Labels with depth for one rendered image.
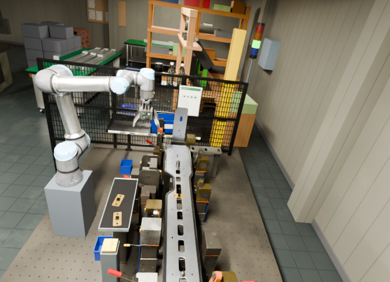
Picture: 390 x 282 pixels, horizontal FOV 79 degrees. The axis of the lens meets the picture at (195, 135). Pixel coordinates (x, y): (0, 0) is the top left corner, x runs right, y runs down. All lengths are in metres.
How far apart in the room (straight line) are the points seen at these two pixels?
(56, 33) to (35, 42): 0.57
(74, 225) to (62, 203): 0.19
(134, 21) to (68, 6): 2.31
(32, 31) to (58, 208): 5.85
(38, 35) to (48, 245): 5.84
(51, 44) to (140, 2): 3.92
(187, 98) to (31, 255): 1.67
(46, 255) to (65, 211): 0.28
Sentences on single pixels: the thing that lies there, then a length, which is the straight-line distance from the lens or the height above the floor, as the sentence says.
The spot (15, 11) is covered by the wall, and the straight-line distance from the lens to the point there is 11.40.
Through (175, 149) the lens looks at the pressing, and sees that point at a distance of 2.10.
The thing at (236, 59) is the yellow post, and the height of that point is 1.74.
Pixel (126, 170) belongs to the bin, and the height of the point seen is 0.74.
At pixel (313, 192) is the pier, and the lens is 3.07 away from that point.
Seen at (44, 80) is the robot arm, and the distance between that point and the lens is 1.36.
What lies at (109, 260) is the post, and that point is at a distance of 1.23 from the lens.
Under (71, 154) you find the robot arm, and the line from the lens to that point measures 1.49.
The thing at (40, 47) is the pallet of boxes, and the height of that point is 0.77.
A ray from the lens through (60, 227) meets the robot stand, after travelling 1.82.
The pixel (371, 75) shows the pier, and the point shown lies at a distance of 2.61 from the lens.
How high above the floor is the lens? 2.11
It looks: 28 degrees down
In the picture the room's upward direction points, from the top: 9 degrees clockwise
